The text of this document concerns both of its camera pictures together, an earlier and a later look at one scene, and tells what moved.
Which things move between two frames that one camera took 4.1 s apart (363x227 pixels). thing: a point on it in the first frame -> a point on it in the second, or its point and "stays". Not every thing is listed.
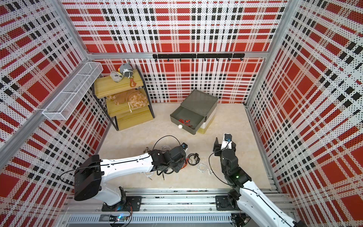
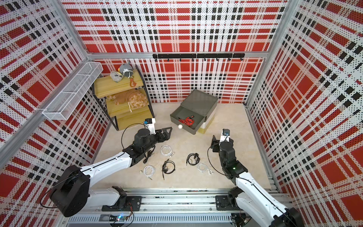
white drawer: [203, 126] stays
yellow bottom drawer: [202, 130] stays
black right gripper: [217, 147] stays
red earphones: [185, 164] -> [189, 121]
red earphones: [185, 122] stays
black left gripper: [180, 163] -> [166, 136]
